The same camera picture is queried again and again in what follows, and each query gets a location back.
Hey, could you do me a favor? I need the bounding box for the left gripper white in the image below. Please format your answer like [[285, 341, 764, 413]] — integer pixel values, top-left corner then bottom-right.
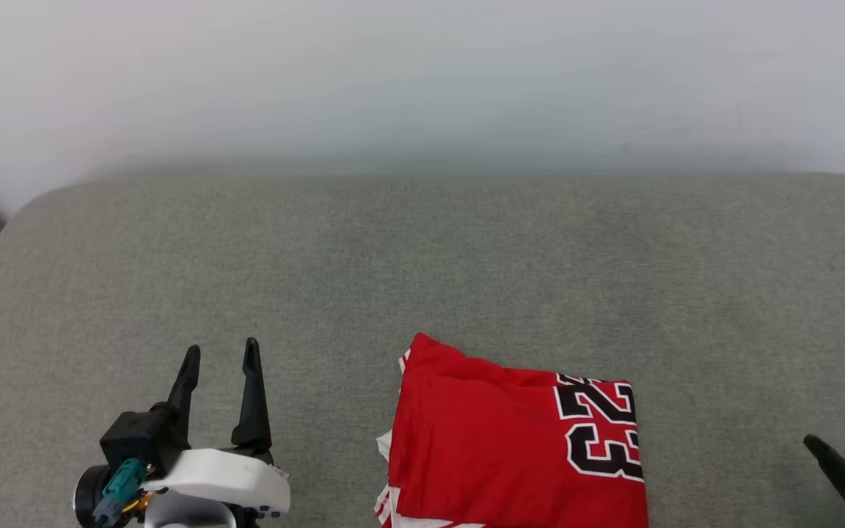
[[142, 337, 292, 520]]

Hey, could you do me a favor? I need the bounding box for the grey fabric sofa cushion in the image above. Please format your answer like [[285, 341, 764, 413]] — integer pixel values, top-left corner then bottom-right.
[[0, 171, 845, 528]]

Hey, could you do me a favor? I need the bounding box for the teal cable connector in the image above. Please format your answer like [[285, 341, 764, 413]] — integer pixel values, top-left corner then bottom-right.
[[92, 458, 147, 527]]

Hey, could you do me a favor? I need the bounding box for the red number 23 jersey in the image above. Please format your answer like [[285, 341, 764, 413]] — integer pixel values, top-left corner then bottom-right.
[[374, 331, 650, 528]]

